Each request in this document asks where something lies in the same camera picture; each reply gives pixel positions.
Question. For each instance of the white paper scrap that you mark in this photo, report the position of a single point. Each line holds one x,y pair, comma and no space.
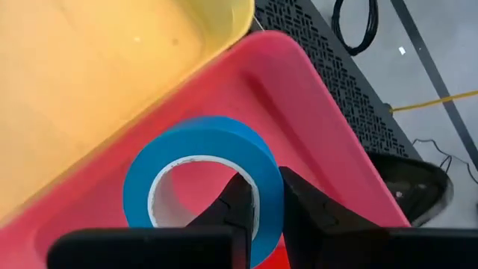
402,50

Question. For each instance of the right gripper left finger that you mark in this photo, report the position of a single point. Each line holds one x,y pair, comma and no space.
149,250

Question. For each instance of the yellow plastic bin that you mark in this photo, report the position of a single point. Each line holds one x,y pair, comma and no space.
93,93

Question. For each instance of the black perforated metal case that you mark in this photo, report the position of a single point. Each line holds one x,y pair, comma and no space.
336,67

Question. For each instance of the blue tape roll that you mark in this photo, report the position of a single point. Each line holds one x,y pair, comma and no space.
209,138

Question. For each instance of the pink red plastic bin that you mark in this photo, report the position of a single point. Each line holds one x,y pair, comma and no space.
298,123

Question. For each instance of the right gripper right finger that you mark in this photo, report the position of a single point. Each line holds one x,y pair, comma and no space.
336,246

